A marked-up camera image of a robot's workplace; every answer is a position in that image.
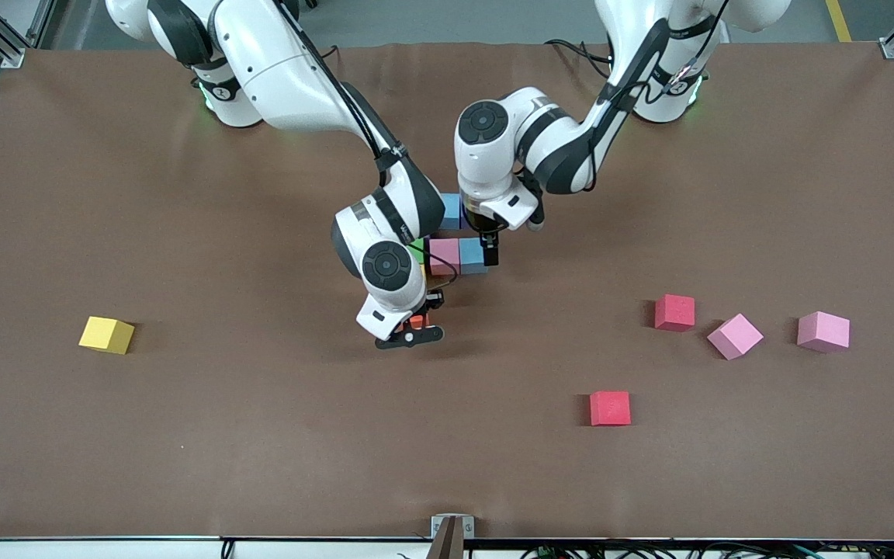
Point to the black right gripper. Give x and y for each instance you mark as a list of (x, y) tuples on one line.
[(433, 300)]

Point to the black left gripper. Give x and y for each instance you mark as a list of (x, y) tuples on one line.
[(486, 231)]

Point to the blue foam block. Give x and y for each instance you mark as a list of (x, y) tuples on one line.
[(451, 211), (472, 260)]

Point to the orange foam block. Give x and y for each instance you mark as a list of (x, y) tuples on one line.
[(417, 320)]

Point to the pink foam block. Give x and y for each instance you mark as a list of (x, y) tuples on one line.
[(823, 331), (735, 336), (444, 256)]

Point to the green foam block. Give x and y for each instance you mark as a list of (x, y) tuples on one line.
[(417, 250)]

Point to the red foam block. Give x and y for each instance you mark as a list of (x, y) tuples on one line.
[(674, 312), (610, 407)]

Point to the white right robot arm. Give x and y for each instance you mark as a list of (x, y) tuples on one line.
[(292, 70)]

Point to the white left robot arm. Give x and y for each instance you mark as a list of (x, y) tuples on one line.
[(563, 147)]

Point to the metal table edge bracket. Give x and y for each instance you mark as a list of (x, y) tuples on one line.
[(452, 532)]

